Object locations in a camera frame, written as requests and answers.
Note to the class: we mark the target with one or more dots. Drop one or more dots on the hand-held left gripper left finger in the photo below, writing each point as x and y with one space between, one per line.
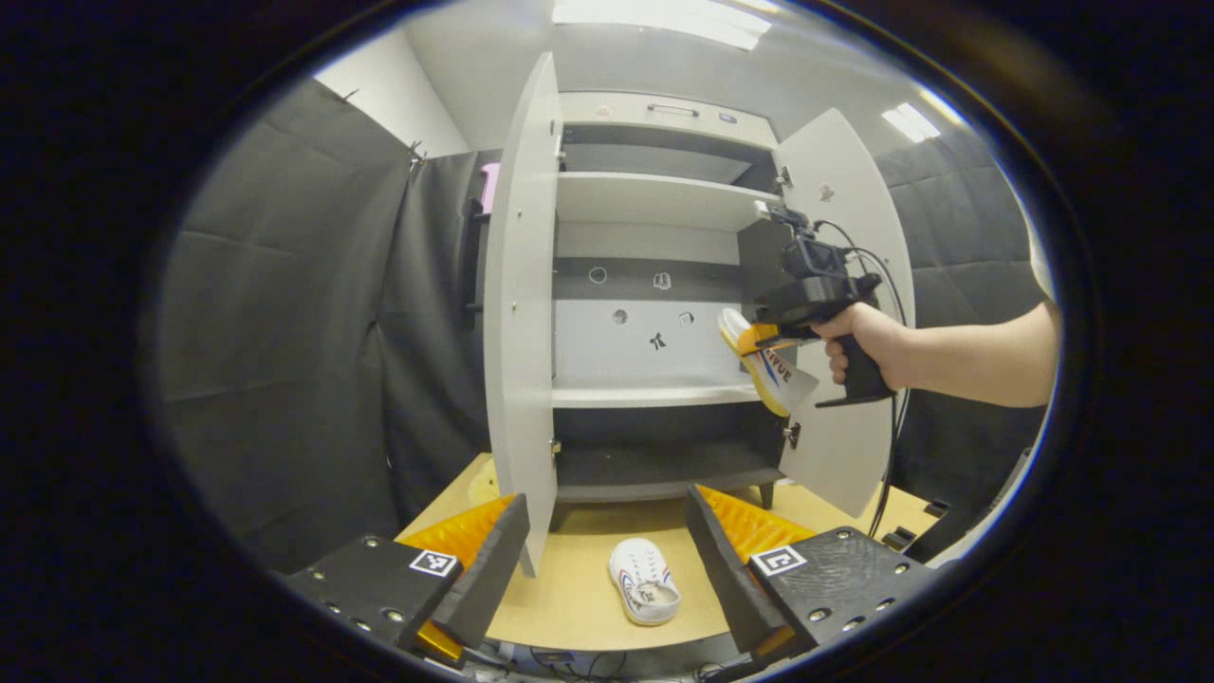
488 579

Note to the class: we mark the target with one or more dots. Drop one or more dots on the grey cabinet drawer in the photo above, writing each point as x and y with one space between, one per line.
616 112

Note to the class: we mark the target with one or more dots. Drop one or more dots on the grey cabinet door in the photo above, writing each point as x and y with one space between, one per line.
839 465
522 313

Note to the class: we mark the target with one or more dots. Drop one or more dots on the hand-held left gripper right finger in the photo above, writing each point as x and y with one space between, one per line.
730 579

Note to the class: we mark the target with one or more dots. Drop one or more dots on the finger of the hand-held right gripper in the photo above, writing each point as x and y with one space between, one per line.
759 335

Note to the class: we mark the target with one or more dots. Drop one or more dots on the white canvas shoe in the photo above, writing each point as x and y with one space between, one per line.
640 569
773 375

